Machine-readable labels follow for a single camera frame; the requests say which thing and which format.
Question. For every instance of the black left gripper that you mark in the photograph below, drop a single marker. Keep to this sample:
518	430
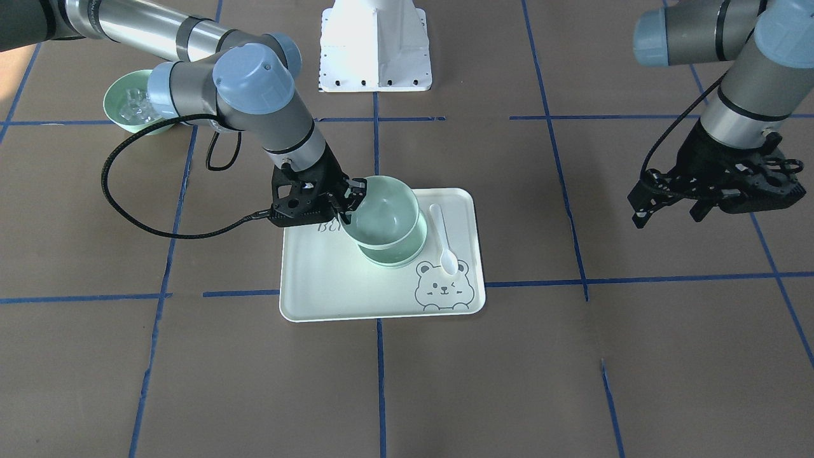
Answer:
707	151

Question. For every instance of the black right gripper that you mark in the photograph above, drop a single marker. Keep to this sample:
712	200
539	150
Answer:
326	170

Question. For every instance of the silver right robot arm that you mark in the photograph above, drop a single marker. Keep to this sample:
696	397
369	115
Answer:
210	75

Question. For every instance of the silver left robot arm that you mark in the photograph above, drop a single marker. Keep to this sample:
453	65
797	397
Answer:
767	43

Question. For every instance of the green bowl on tray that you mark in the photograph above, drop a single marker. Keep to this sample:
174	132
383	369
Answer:
404	251

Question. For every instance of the cream bear tray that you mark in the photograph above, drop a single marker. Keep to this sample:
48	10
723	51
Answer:
324	276

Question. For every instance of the white plastic spoon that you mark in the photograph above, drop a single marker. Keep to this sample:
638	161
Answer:
447	258

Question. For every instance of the clear ice cubes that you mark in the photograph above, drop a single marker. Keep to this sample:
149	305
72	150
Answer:
136	107

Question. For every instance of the green bowl with ice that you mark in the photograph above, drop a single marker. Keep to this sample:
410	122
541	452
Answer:
115	93

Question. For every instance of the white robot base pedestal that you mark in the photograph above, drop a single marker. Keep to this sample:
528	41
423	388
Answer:
374	46

